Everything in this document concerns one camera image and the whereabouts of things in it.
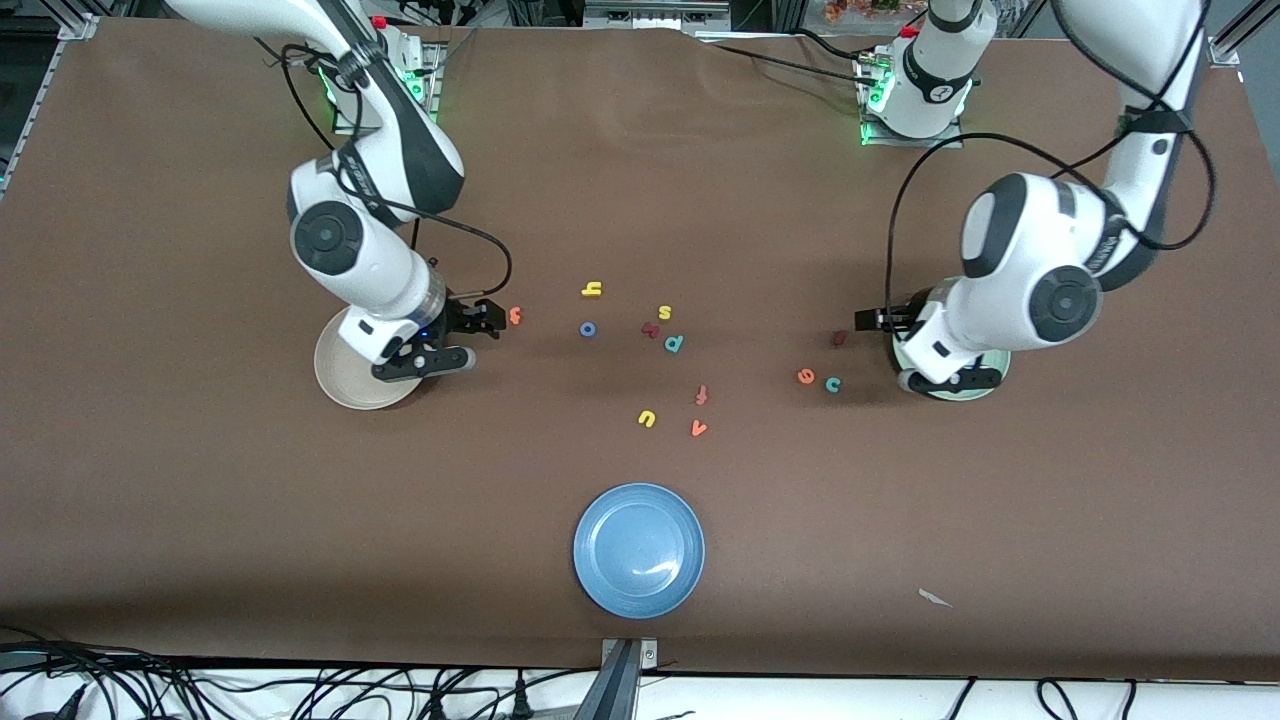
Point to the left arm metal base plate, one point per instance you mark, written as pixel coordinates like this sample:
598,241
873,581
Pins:
955,140

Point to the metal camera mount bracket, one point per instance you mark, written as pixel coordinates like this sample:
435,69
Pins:
622,680

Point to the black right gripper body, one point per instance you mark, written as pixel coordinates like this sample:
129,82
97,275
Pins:
462,314

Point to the black power plug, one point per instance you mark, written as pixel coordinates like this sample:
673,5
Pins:
437,706
520,697

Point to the brown paper table cover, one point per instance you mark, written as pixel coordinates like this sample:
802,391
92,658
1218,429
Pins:
200,500

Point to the beige brown plate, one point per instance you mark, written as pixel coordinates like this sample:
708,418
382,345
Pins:
345,380

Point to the green plate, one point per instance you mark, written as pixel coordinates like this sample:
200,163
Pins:
945,398

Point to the blue plate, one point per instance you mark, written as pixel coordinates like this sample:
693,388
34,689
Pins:
639,550

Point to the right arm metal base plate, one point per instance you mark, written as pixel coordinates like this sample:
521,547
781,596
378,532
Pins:
428,110

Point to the grey background device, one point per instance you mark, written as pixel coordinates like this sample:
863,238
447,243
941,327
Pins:
655,14

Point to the white paper scrap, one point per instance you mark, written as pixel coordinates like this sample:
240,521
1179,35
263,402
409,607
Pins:
935,598

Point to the colourful background item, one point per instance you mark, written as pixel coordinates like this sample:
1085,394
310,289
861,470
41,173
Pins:
860,10

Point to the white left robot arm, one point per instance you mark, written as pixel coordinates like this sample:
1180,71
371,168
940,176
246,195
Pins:
1050,290

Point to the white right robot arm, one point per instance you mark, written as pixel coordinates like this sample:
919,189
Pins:
340,240

